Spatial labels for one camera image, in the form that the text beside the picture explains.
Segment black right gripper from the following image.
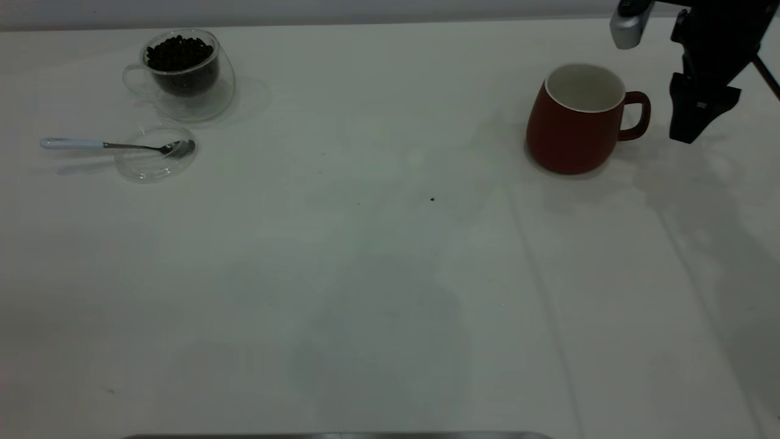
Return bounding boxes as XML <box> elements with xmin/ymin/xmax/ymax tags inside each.
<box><xmin>655</xmin><ymin>0</ymin><xmax>780</xmax><ymax>144</ymax></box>

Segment red ceramic mug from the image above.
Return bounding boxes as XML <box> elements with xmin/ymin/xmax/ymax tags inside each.
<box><xmin>526</xmin><ymin>63</ymin><xmax>651</xmax><ymax>176</ymax></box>

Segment metal spoon pale blue handle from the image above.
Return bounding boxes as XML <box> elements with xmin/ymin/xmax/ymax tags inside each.
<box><xmin>40</xmin><ymin>138</ymin><xmax>197</xmax><ymax>160</ymax></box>

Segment dark coffee beans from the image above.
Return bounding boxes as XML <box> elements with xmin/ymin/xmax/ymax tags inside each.
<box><xmin>146</xmin><ymin>35</ymin><xmax>219</xmax><ymax>96</ymax></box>

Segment clear round glass lid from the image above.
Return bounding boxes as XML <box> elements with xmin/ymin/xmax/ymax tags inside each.
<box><xmin>115</xmin><ymin>119</ymin><xmax>199</xmax><ymax>184</ymax></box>

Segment thin dark cable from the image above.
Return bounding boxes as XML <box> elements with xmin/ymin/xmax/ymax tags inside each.
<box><xmin>751</xmin><ymin>54</ymin><xmax>780</xmax><ymax>103</ymax></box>

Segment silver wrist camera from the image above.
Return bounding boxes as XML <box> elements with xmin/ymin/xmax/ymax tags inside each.
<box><xmin>610</xmin><ymin>0</ymin><xmax>654</xmax><ymax>51</ymax></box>

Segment clear double-wall glass cup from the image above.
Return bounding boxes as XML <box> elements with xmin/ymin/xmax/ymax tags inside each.
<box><xmin>122</xmin><ymin>29</ymin><xmax>236</xmax><ymax>124</ymax></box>

